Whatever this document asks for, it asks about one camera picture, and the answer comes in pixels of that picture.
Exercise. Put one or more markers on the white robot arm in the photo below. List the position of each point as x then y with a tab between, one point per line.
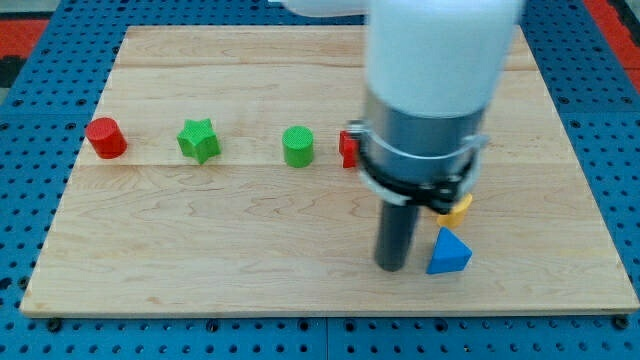
431	70

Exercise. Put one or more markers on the blue triangle block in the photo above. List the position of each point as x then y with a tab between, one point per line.
450	253

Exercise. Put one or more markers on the red star block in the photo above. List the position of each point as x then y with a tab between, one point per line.
348	148

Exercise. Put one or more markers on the green cylinder block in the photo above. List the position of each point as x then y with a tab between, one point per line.
298	146

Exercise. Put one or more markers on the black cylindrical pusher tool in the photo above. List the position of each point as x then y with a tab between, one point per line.
395	232

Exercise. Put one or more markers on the wooden board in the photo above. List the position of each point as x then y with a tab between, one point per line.
154	234

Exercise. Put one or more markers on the green star block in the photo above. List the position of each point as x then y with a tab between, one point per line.
198	140

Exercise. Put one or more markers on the yellow block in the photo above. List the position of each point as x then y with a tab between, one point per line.
457	214

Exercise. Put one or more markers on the red cylinder block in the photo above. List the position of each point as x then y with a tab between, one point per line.
106	138

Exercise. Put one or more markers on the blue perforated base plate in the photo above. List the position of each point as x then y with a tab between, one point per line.
55	94

